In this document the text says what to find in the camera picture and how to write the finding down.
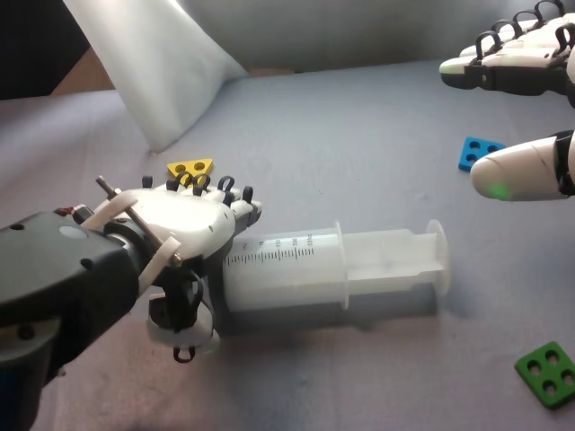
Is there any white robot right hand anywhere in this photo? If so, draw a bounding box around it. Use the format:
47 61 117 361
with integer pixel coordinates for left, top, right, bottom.
438 0 575 202

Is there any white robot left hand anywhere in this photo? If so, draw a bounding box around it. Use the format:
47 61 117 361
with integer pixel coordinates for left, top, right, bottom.
114 173 266 363

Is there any large clear plastic syringe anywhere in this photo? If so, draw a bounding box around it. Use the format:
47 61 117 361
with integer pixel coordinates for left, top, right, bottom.
215 218 452 315

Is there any yellow three-hole triangle block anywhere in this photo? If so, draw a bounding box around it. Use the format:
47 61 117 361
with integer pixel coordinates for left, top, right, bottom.
166 157 215 180

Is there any blue four-hole square block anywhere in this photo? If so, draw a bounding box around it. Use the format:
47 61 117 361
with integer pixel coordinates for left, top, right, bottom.
457 136 508 172

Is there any white foam sheet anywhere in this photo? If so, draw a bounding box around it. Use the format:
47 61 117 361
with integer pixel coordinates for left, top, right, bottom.
62 0 575 154

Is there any brown cardboard piece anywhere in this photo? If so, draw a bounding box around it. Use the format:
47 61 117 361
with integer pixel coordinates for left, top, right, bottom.
48 47 296 98

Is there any green four-hole square block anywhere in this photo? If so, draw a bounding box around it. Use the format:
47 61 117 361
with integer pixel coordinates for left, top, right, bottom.
514 340 575 410

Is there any grey table cloth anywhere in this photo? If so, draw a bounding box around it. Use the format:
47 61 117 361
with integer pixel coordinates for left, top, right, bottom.
0 57 575 431

